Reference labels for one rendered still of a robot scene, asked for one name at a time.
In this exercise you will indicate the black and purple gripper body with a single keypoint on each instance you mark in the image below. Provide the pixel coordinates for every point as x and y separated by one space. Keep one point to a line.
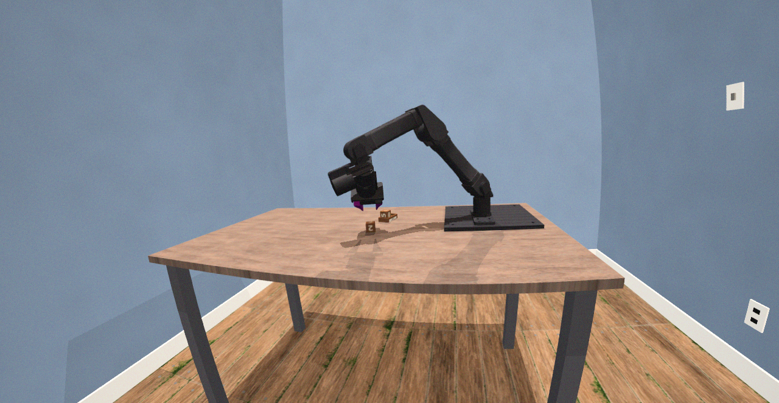
368 195

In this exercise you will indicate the brown wooden tray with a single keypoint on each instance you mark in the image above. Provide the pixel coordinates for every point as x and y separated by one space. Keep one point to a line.
393 216

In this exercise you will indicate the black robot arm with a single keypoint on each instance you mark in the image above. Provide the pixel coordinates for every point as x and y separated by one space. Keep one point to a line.
345 179

